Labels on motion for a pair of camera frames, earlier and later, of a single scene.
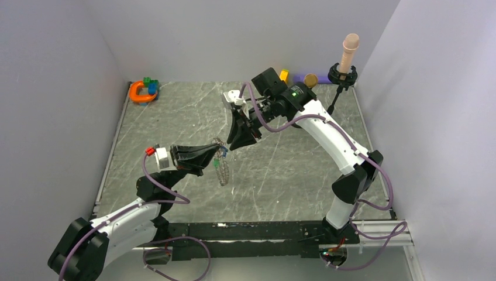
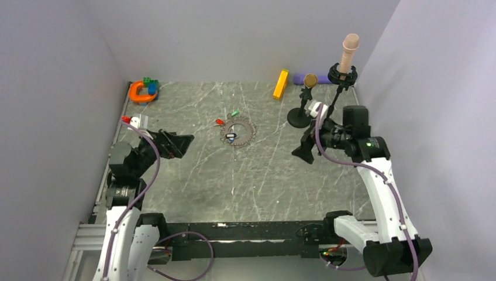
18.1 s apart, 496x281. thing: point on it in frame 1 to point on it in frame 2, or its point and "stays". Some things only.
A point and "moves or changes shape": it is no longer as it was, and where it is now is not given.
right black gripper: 241,127 to 304,151
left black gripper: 192,159 to 171,144
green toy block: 147,80 stays
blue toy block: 151,88 stays
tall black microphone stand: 343,80 stays
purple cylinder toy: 321,78 stays
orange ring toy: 140,98 stays
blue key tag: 225,150 moves or changes shape
